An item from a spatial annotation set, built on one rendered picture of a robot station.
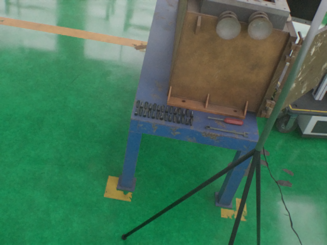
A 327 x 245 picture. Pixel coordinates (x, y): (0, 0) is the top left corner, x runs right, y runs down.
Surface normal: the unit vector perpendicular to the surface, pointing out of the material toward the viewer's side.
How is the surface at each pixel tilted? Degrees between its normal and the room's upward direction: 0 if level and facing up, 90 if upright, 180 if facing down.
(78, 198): 0
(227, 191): 90
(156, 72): 0
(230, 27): 90
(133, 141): 90
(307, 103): 0
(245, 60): 90
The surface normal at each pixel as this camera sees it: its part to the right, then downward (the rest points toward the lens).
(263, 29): -0.09, 0.65
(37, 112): 0.16, -0.74
